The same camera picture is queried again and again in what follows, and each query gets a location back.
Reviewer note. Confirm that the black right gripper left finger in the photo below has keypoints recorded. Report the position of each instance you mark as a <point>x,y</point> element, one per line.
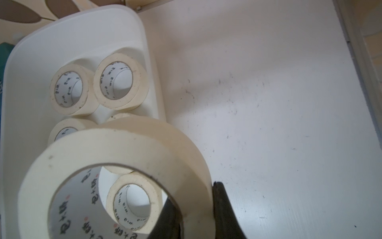
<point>168,223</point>

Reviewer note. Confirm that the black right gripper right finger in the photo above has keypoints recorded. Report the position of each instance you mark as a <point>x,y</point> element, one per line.
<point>226,224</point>

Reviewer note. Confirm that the cream tape roll two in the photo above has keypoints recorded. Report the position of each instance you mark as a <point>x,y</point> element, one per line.
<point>63,194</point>

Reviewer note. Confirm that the cream tape roll five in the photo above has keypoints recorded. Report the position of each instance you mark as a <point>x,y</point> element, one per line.
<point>68,126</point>

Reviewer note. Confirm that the cream tape roll nine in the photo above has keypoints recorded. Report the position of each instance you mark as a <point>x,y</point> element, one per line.
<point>120,82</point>

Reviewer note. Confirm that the cream tape roll six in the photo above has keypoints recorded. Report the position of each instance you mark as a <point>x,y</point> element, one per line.
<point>71,91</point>

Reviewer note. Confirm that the cream tape roll ten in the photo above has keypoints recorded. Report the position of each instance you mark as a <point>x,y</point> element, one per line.
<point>134,202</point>

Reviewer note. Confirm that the white plastic storage box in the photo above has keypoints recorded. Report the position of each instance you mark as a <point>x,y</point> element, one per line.
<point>84,38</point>

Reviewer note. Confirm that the green tool case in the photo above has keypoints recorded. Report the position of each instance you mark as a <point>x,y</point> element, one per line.
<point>5,51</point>

